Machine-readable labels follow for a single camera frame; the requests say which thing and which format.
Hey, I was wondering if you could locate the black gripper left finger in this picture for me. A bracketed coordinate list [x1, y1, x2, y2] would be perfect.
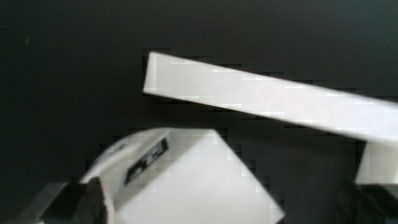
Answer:
[16, 178, 108, 224]

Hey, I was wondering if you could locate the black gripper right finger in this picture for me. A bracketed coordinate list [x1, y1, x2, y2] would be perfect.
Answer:
[336, 183, 398, 224]

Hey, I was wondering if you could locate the white round stool seat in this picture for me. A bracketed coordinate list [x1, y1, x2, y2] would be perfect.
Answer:
[82, 128, 284, 224]

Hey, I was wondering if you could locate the white front fence rail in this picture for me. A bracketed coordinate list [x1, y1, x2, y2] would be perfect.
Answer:
[355, 142, 398, 185]

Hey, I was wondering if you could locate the white fence rail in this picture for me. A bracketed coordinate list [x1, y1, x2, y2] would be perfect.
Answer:
[355, 142, 398, 185]
[144, 52, 398, 143]

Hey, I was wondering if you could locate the white right fence rail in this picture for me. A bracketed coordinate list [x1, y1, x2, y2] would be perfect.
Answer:
[144, 52, 398, 143]

